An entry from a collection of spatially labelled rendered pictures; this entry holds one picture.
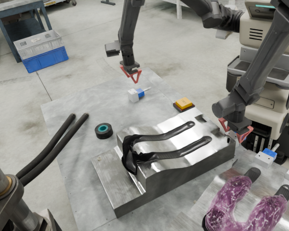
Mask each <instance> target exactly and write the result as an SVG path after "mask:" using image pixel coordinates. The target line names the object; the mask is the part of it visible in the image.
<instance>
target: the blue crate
mask: <svg viewBox="0 0 289 231"><path fill-rule="evenodd" d="M20 58H21V57H20ZM68 59H69V58H68V55H67V52H66V49H65V46H62V47H59V48H56V49H53V50H50V51H47V52H44V53H41V54H39V55H35V56H32V57H29V58H26V59H24V60H23V59H22V58H21V60H22V62H23V64H24V66H25V68H26V69H27V71H28V73H32V72H35V71H38V70H41V69H43V68H46V67H49V66H52V65H54V64H57V63H60V62H63V61H66V60H68Z"/></svg>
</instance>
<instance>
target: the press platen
mask: <svg viewBox="0 0 289 231"><path fill-rule="evenodd" d="M5 176H6V177H7V178H8V180H9V185H8V187H7V188H6V189H5V190H4V191H3V192H1V193H0V231H2V229H3V228H4V226H5V225H6V223H7V221H8V220H9V218H10V216H11V215H12V213H13V211H14V210H15V208H16V206H17V205H18V203H19V202H20V200H21V199H22V197H23V194H24V187H23V185H22V183H21V182H20V180H19V179H18V178H17V177H16V176H15V175H13V174H5Z"/></svg>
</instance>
